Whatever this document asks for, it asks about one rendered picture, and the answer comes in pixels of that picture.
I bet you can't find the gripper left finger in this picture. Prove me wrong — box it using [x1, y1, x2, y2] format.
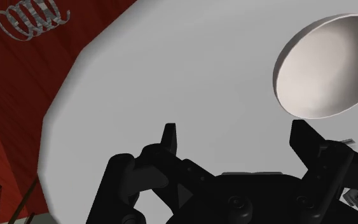
[85, 122, 217, 224]

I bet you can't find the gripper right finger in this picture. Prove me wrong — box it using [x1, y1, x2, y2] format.
[289, 119, 358, 224]

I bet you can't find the white round table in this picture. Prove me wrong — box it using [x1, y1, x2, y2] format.
[37, 0, 358, 224]

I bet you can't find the white bowl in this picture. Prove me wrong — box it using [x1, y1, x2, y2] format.
[272, 13, 358, 120]

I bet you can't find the grey spiral coil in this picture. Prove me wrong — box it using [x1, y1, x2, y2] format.
[0, 0, 72, 43]

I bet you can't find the dark brown wooden frame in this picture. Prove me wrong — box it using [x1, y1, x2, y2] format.
[0, 175, 41, 224]

